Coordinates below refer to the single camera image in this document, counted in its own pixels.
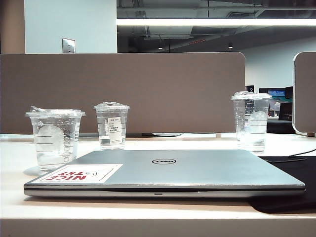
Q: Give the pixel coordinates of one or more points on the clear cup with white logo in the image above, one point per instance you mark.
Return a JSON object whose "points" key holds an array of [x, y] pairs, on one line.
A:
{"points": [[55, 138]]}

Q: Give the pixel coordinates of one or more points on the clear cup with paper label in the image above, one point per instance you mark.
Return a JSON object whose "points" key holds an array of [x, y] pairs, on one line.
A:
{"points": [[112, 128]]}

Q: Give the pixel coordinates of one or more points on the silver Dell laptop with sticker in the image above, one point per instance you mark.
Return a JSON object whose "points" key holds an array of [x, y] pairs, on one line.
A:
{"points": [[187, 172]]}

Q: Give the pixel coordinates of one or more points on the tall clear plastic cup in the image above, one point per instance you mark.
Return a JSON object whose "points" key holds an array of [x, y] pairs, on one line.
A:
{"points": [[251, 123]]}

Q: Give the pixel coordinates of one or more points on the wide brown desk partition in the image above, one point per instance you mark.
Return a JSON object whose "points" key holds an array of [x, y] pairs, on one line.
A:
{"points": [[160, 84]]}

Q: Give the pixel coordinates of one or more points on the black sign with number two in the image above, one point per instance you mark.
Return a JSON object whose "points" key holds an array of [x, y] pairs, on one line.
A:
{"points": [[250, 89]]}

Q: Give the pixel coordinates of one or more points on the black ceiling spotlight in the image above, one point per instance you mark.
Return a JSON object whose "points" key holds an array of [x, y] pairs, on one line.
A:
{"points": [[230, 45]]}

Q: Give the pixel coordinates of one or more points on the white ceiling light strip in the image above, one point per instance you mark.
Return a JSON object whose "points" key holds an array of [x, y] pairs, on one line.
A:
{"points": [[209, 22]]}

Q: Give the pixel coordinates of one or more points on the background computer monitor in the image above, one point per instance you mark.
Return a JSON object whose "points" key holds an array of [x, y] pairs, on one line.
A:
{"points": [[276, 93]]}

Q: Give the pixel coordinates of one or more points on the black office chair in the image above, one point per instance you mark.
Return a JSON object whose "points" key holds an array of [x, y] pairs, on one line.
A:
{"points": [[286, 111]]}

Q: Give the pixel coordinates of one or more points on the black desk mat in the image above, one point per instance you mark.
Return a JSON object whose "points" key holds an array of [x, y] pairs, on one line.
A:
{"points": [[291, 180]]}

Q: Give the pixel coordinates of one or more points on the brown partition with white edge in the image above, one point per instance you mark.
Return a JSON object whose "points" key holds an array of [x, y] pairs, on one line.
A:
{"points": [[306, 93]]}

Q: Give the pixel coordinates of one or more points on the grey ceiling ventilation duct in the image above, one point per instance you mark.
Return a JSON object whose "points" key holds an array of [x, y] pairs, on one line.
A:
{"points": [[170, 31]]}

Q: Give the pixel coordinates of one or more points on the metal wall plate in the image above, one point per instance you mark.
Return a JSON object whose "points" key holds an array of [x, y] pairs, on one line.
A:
{"points": [[68, 45]]}

